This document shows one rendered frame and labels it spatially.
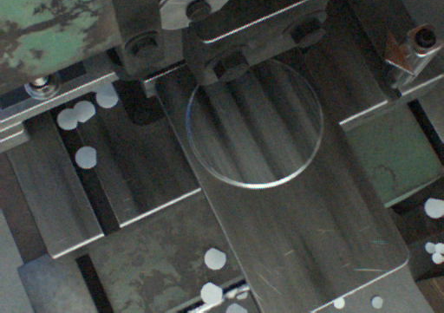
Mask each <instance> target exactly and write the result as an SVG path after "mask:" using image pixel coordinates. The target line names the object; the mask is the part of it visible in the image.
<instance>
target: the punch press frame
mask: <svg viewBox="0 0 444 313"><path fill-rule="evenodd" d="M122 43H123V42H122V40H121V34H120V29H119V26H118V23H117V20H116V17H115V12H114V7H113V4H112V0H0V95H2V94H4V93H8V92H10V91H11V90H13V89H17V88H19V87H21V86H22V85H26V84H28V83H31V82H32V81H36V80H38V79H40V78H42V77H45V76H47V75H50V74H51V73H55V72H56V71H58V70H60V69H62V68H66V67H67V66H70V65H71V64H75V63H77V62H79V61H83V60H85V59H87V58H89V57H90V56H94V55H96V54H99V53H100V52H103V51H105V50H107V49H111V48H113V47H115V46H116V45H119V44H122ZM345 134H346V136H347V137H348V140H349V142H350V143H351V145H352V147H353V149H354V150H355V151H356V155H357V157H358V158H359V159H360V162H361V163H362V165H363V166H364V170H365V171H366V173H367V174H368V175H369V178H370V180H371V181H372V184H373V186H374V187H375V189H376V191H377V193H378V194H379V195H380V197H381V200H382V203H384V206H385V207H386V208H387V207H389V206H392V205H393V204H395V203H398V202H400V201H401V200H403V199H406V198H408V197H409V196H410V195H412V194H414V193H416V192H417V191H420V190H421V189H422V188H423V187H425V186H428V184H430V183H432V182H434V181H435V180H437V179H439V178H440V177H441V176H443V175H444V166H442V164H441V162H440V160H439V158H438V157H437V154H436V153H435V152H434V150H433V148H432V146H431V145H430V143H429V142H428V138H426V136H425V134H424V133H423V131H422V129H421V126H420V125H419V124H418V122H417V121H416V118H415V117H414V116H413V113H412V111H411V110H410V109H409V107H408V104H407V103H405V104H404V105H400V106H399V107H398V108H396V109H392V110H390V111H388V112H387V113H386V114H381V115H380V116H378V117H375V118H374V119H372V120H371V121H366V122H364V123H363V124H362V125H360V126H357V127H354V128H352V129H350V130H348V131H347V132H345ZM211 248H214V249H216V250H218V251H222V252H223V253H224V254H225V264H224V266H222V268H219V269H215V270H214V269H212V268H209V267H208V266H207V264H206V258H205V256H206V252H207V251H209V250H210V249H211ZM88 254H89V256H90V257H91V261H92V263H93V264H94V266H95V270H96V272H97V274H98V276H99V278H100V280H101V283H102V285H103V289H104V290H105V292H106V294H107V296H108V300H109V302H110V303H111V305H112V308H113V310H114V313H204V312H207V311H208V310H210V309H213V308H215V307H217V306H218V305H220V304H223V303H225V302H227V301H229V300H232V299H233V298H234V297H238V296H240V295H242V294H243V293H245V292H247V291H249V290H250V288H249V287H248V285H247V284H246V281H245V278H244V276H243V275H242V272H241V270H240V269H239V267H238V264H237V262H236V260H235V259H234V256H233V254H232V252H231V250H230V247H229V245H228V244H227V243H226V241H225V237H224V236H223V234H222V231H221V229H220V227H219V225H218V222H217V220H216V219H215V218H214V216H213V213H212V211H211V209H210V207H209V204H208V203H207V201H206V199H202V200H200V201H198V202H197V203H193V204H191V205H189V206H188V207H185V208H183V209H180V210H179V211H177V212H174V213H173V214H171V215H167V216H165V217H164V218H162V219H159V220H156V221H155V222H153V223H151V224H149V225H147V226H144V227H141V228H140V229H139V230H137V231H133V232H131V233H129V234H128V235H125V236H124V237H122V238H119V239H116V240H115V241H113V242H112V243H110V244H106V245H103V246H102V247H99V248H98V249H96V250H94V251H91V252H89V253H88ZM209 283H210V284H214V285H216V286H218V287H219V288H221V289H222V298H221V300H220V301H219V302H218V303H216V304H208V303H206V302H205V301H204V300H203V299H202V297H201V290H202V288H203V287H204V286H205V285H206V284H209Z"/></svg>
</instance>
